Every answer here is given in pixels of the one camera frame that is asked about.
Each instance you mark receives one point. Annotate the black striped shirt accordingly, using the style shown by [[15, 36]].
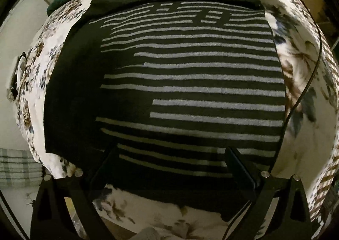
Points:
[[169, 91]]

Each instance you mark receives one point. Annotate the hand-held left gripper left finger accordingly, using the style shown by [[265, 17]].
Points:
[[102, 167]]

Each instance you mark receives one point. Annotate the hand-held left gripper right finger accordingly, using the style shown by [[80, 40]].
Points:
[[242, 167]]

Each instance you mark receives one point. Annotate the floral bed sheet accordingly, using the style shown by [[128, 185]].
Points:
[[304, 91]]

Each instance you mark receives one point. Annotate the plaid cushion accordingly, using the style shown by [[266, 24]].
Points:
[[18, 167]]

